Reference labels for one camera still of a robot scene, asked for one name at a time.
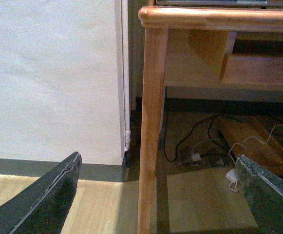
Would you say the wooden desk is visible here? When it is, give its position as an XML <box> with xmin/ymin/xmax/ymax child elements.
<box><xmin>137</xmin><ymin>1</ymin><xmax>283</xmax><ymax>234</ymax></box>

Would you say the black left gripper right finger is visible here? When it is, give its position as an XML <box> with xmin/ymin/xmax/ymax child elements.
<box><xmin>235</xmin><ymin>155</ymin><xmax>283</xmax><ymax>234</ymax></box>

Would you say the black floor cable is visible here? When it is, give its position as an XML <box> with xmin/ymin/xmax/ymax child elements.
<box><xmin>164</xmin><ymin>114</ymin><xmax>232</xmax><ymax>162</ymax></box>

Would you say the white power adapter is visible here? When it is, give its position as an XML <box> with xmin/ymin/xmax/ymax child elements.
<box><xmin>191</xmin><ymin>153</ymin><xmax>201</xmax><ymax>162</ymax></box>

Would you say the white charger with cable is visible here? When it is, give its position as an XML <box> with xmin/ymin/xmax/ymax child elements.
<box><xmin>225</xmin><ymin>123</ymin><xmax>283</xmax><ymax>193</ymax></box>

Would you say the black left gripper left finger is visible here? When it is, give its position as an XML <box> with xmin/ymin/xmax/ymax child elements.
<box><xmin>0</xmin><ymin>152</ymin><xmax>82</xmax><ymax>234</ymax></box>

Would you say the pull-out keyboard tray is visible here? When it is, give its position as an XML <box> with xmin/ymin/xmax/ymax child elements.
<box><xmin>221</xmin><ymin>54</ymin><xmax>283</xmax><ymax>85</ymax></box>

